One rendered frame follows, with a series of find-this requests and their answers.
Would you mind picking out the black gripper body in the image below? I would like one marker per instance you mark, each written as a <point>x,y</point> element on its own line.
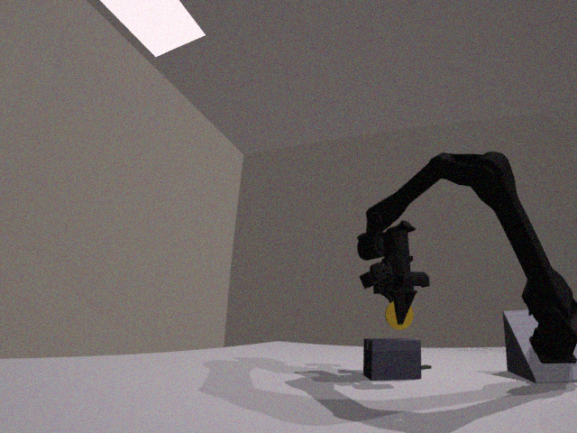
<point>403,278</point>

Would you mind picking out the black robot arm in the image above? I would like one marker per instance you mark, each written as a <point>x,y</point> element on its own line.
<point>547,295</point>

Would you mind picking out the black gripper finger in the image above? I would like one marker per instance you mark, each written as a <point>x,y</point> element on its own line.
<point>402,301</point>
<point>387,296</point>

